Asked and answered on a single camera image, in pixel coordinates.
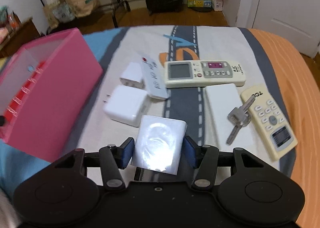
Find large white charger adapter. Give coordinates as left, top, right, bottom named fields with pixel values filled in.
left=104, top=85, right=150, bottom=127

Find slim white remote control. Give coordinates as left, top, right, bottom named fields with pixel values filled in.
left=141, top=55, right=169, bottom=101

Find white door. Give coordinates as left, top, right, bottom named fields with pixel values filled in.
left=252, top=0, right=319, bottom=58

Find white rectangular box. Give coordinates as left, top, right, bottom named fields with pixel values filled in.
left=204, top=83, right=257, bottom=154

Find silver keys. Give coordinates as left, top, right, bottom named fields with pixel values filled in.
left=226, top=95, right=255, bottom=145

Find road pattern bed blanket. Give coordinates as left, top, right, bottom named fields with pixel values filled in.
left=0, top=25, right=320, bottom=228

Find large white AC remote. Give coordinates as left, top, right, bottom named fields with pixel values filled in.
left=164, top=60, right=246, bottom=89

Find wooden nightstand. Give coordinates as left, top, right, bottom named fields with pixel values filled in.
left=0, top=17, right=41, bottom=58

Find cream TCL remote control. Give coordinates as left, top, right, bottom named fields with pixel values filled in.
left=240, top=84, right=298, bottom=162

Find small white charger plug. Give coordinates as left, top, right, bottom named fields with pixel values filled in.
left=120, top=63, right=144, bottom=89

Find pink storage box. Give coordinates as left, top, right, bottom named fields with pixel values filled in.
left=1, top=28, right=103, bottom=162

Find brown paper bag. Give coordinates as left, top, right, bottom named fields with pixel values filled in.
left=66, top=0, right=100, bottom=18

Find white power bank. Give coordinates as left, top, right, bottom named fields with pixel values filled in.
left=131, top=115, right=187, bottom=175

